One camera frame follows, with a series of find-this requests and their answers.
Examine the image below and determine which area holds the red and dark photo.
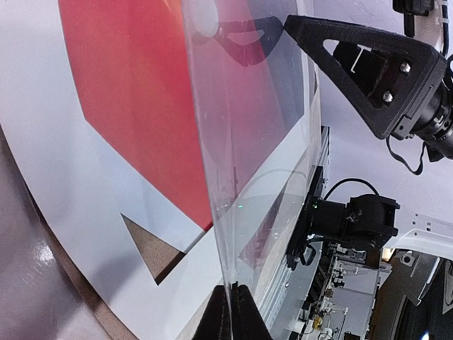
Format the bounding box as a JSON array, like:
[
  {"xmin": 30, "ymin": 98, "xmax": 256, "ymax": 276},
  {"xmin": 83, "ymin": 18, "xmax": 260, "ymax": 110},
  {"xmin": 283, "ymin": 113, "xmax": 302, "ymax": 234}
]
[{"xmin": 58, "ymin": 0, "xmax": 309, "ymax": 231}]

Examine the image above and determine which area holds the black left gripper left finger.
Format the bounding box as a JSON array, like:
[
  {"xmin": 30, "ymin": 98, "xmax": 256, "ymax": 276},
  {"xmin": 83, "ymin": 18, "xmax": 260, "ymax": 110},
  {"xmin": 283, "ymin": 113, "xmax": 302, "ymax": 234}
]
[{"xmin": 193, "ymin": 285, "xmax": 230, "ymax": 340}]

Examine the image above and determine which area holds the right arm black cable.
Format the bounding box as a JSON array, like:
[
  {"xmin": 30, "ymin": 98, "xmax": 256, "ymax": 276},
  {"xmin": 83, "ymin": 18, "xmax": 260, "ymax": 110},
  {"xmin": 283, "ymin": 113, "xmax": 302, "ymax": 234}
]
[{"xmin": 385, "ymin": 136, "xmax": 428, "ymax": 176}]

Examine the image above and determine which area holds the clear acrylic sheet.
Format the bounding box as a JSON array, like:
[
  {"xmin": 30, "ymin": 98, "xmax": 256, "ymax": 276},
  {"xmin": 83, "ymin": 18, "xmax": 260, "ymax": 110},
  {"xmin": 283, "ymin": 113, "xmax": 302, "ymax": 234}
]
[{"xmin": 182, "ymin": 1, "xmax": 321, "ymax": 339}]

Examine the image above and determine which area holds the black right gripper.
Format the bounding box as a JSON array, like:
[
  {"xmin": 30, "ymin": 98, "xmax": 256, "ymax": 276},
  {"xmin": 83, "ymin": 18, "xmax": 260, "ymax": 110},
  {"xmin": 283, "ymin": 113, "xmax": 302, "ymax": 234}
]
[{"xmin": 284, "ymin": 15, "xmax": 452, "ymax": 162}]

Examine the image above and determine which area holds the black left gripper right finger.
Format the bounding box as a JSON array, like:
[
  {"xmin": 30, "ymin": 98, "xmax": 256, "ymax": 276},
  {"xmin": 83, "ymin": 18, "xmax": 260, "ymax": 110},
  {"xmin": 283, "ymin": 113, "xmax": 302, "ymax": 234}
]
[{"xmin": 231, "ymin": 283, "xmax": 273, "ymax": 340}]

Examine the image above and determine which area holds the white photo mat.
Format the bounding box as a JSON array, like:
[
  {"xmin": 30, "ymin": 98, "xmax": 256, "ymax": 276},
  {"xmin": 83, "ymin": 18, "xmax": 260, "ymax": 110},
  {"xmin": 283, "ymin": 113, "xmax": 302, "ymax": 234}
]
[{"xmin": 0, "ymin": 0, "xmax": 323, "ymax": 340}]

